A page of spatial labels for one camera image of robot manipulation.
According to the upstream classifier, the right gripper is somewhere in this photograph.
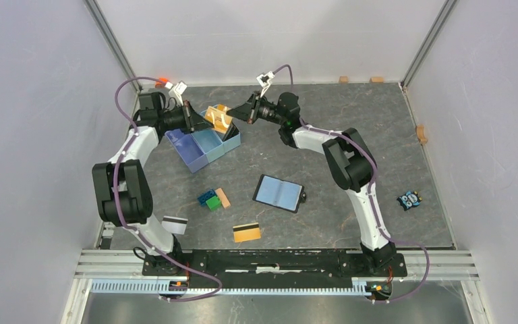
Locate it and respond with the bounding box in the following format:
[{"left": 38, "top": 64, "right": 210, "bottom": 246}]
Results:
[{"left": 227, "top": 90, "right": 286, "bottom": 126}]

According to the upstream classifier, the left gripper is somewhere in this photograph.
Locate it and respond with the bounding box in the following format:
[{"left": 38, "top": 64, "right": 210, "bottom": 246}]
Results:
[{"left": 158, "top": 101, "right": 214, "bottom": 135}]

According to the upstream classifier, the gold patterned credit card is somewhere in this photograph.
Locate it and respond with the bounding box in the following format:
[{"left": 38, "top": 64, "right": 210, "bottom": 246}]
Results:
[{"left": 204, "top": 104, "right": 233, "bottom": 134}]

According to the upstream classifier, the black card holder wallet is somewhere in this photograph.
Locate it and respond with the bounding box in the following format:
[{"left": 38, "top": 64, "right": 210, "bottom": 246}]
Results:
[{"left": 252, "top": 174, "right": 307, "bottom": 213}]

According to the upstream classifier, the silver credit card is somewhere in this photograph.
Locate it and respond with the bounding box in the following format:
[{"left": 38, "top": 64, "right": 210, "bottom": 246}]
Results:
[{"left": 161, "top": 216, "right": 188, "bottom": 235}]

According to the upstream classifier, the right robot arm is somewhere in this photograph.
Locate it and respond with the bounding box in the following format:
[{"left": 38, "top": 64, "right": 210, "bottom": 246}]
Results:
[{"left": 227, "top": 92, "right": 397, "bottom": 275}]

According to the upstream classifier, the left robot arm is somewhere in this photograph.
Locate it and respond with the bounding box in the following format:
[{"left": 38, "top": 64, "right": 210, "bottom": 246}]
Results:
[{"left": 92, "top": 90, "right": 213, "bottom": 275}]

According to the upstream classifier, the light blue bin with cards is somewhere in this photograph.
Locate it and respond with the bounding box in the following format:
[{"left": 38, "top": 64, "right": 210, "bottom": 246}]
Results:
[{"left": 212, "top": 104, "right": 242, "bottom": 155}]

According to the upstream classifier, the light blue middle bin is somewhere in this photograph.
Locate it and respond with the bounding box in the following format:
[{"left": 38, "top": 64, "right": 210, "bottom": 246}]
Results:
[{"left": 192, "top": 130, "right": 225, "bottom": 163}]

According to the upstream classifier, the purple plastic bin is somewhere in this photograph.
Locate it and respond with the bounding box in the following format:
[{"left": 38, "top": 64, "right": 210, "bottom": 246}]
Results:
[{"left": 165, "top": 130, "right": 208, "bottom": 173}]

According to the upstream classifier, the orange round object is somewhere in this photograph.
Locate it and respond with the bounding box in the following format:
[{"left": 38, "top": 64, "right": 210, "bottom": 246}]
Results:
[{"left": 154, "top": 78, "right": 173, "bottom": 89}]

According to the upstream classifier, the blue toy brick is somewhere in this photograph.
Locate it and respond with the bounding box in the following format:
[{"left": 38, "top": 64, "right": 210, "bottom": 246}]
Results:
[{"left": 197, "top": 190, "right": 216, "bottom": 206}]

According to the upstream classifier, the green toy brick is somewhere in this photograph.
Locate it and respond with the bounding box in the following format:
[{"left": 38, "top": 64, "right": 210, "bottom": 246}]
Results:
[{"left": 206, "top": 195, "right": 222, "bottom": 211}]

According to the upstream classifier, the wooden arch block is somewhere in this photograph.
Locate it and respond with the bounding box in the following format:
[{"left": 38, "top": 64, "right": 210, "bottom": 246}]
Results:
[{"left": 415, "top": 124, "right": 428, "bottom": 145}]

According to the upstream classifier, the blue owl toy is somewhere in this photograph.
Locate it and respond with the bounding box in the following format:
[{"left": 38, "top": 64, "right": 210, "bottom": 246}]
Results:
[{"left": 397, "top": 191, "right": 423, "bottom": 211}]

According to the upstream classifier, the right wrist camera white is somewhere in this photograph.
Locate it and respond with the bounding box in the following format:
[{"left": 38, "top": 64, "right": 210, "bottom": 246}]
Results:
[{"left": 256, "top": 71, "right": 275, "bottom": 97}]

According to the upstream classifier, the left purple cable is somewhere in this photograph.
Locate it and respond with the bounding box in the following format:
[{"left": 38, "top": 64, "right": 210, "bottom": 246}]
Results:
[{"left": 112, "top": 76, "right": 223, "bottom": 304}]

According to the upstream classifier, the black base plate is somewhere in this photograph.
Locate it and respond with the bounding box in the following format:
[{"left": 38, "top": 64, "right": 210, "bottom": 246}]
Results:
[{"left": 133, "top": 247, "right": 408, "bottom": 291}]

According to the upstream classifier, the aluminium frame rail left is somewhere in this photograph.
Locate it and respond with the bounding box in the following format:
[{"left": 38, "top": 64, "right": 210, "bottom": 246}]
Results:
[{"left": 60, "top": 0, "right": 136, "bottom": 323}]

